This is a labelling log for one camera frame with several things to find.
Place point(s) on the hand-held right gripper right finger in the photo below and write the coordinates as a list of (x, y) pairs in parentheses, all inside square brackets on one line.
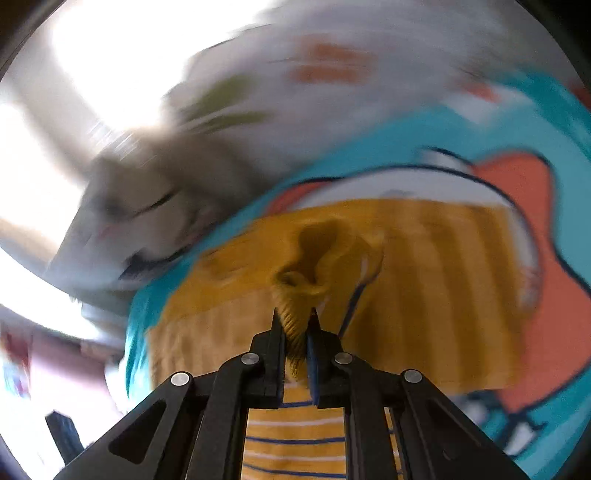
[(315, 367)]

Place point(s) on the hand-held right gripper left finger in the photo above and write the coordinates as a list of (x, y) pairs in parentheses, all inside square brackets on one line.
[(273, 364)]

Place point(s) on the yellow striped shirt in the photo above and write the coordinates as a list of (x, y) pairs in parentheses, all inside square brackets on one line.
[(438, 300)]

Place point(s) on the white cat print pillow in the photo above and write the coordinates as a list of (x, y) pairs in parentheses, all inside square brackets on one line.
[(161, 207)]

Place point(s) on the dark block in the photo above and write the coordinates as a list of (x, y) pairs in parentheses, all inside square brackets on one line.
[(64, 436)]

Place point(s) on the teal printed blanket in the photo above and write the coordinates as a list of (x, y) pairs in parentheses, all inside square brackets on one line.
[(378, 138)]

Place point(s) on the white floral print pillow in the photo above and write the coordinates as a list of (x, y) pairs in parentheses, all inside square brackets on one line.
[(323, 60)]

